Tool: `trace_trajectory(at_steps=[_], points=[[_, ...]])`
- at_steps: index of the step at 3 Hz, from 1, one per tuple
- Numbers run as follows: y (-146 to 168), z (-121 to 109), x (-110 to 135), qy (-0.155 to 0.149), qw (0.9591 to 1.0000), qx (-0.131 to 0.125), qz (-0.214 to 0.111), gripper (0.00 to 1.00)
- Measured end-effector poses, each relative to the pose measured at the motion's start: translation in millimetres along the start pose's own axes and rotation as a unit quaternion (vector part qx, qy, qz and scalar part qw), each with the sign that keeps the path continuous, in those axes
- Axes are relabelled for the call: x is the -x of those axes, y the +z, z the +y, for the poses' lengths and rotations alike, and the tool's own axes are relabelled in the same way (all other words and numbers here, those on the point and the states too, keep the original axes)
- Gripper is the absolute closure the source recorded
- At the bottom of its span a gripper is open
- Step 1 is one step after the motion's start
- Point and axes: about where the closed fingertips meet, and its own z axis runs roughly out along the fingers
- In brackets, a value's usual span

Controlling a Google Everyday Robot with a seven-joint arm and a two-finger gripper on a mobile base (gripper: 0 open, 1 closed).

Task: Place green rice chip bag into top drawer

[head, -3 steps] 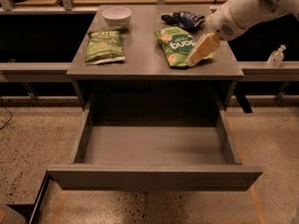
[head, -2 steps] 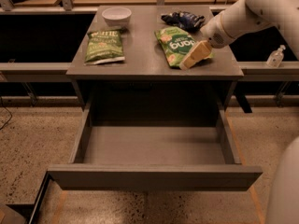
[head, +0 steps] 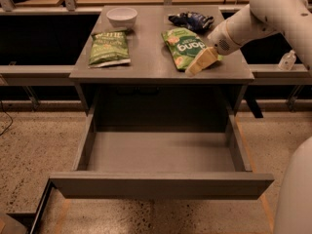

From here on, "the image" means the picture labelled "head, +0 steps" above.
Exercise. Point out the green rice chip bag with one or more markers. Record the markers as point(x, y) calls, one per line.
point(184, 46)

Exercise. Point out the grey cabinet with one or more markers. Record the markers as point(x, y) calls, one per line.
point(151, 61)

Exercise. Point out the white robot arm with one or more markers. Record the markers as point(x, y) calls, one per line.
point(257, 20)

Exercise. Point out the green chip bag left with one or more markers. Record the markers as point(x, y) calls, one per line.
point(109, 48)

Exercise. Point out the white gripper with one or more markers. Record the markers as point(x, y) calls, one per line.
point(221, 39)

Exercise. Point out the clear sanitizer bottle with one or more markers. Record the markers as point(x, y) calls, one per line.
point(287, 61)

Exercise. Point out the dark blue chip bag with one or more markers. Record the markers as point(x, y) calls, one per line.
point(193, 21)

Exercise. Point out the white bowl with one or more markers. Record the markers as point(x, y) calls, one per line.
point(122, 17)

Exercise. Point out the grey open top drawer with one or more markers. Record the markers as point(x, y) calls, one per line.
point(162, 154)

